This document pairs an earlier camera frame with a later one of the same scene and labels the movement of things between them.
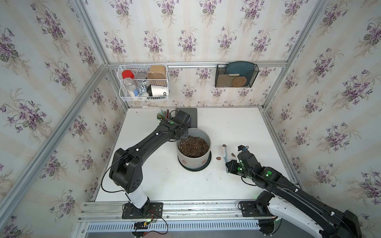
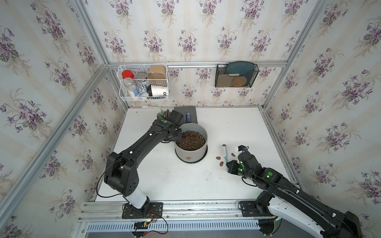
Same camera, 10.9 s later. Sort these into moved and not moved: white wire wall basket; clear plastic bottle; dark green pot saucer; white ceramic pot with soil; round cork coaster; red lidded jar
Moved: dark green pot saucer; white ceramic pot with soil
Not moved: red lidded jar; white wire wall basket; round cork coaster; clear plastic bottle
